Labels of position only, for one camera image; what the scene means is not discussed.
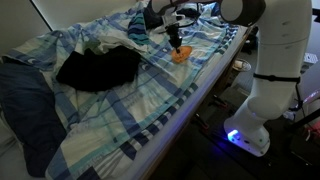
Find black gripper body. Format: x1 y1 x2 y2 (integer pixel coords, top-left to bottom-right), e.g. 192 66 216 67
166 24 182 49

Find orange towel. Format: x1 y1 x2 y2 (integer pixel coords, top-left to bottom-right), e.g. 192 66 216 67
171 46 192 63

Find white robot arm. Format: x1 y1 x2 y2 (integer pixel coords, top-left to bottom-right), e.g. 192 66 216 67
148 0 312 157

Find black folded garment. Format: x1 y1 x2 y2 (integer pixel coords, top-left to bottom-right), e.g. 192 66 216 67
143 8 200 30

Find blue teal striped cloth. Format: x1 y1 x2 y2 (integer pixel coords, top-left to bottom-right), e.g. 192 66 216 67
127 11 149 46

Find white cloth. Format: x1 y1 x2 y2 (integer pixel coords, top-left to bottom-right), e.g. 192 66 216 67
98 36 148 53

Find white mattress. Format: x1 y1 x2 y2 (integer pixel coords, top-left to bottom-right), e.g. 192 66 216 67
126 23 258 180

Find dark blue jeans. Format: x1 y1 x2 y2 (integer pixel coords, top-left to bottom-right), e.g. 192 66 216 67
56 46 141 92

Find blue plaid bed sheet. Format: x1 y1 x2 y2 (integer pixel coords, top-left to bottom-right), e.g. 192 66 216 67
1 2 236 180

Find white power strip box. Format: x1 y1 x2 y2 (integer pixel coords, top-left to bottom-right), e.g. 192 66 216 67
304 53 318 64

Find dark blue blanket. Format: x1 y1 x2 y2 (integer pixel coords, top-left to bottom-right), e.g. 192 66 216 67
0 63 66 177

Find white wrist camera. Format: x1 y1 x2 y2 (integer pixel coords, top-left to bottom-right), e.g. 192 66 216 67
162 14 185 25

